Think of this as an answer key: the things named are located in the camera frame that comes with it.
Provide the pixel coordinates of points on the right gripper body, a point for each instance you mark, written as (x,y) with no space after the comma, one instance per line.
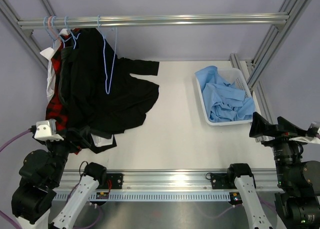
(282,143)

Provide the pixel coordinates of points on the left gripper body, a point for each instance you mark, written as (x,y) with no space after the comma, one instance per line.
(62,148)

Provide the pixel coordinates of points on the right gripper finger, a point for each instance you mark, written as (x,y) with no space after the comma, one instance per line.
(289,127)
(261,127)

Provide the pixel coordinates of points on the light blue shirt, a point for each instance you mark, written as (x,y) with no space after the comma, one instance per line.
(225,99)

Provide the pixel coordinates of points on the light blue wire hanger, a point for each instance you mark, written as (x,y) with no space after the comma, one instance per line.
(109,58)

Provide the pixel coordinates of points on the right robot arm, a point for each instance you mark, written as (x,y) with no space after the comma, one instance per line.
(298,205)

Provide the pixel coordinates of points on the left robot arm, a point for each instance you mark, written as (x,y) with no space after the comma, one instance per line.
(41,174)

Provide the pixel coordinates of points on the red black plaid shirt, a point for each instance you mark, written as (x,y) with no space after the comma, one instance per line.
(55,109)

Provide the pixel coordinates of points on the white shirt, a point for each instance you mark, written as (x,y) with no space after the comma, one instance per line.
(48,54)

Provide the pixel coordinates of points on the blue hanger with black shirt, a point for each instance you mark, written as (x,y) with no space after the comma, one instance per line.
(71,34)

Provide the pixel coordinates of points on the blue hanger far left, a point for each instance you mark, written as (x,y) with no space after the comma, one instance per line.
(46,27)

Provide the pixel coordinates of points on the white plastic basket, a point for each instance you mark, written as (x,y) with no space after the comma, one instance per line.
(240,79)

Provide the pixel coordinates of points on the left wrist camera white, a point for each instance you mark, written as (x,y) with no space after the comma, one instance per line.
(46,131)

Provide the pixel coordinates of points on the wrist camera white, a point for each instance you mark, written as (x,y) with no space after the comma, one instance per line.
(312,135)
(46,131)

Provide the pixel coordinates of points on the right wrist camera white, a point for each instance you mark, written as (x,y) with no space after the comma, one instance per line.
(312,135)

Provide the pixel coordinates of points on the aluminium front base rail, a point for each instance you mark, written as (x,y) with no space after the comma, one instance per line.
(185,180)

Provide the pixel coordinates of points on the white slotted cable duct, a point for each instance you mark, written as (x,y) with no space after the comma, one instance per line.
(165,196)

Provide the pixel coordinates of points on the aluminium hanging rail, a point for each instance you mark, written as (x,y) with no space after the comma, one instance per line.
(276,18)

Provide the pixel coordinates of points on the aluminium frame right posts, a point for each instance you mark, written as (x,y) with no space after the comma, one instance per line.
(270,46)

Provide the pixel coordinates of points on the aluminium frame posts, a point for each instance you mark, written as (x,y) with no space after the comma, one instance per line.
(13,12)
(270,46)

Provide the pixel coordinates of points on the aluminium frame left posts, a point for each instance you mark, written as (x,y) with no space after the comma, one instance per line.
(13,12)

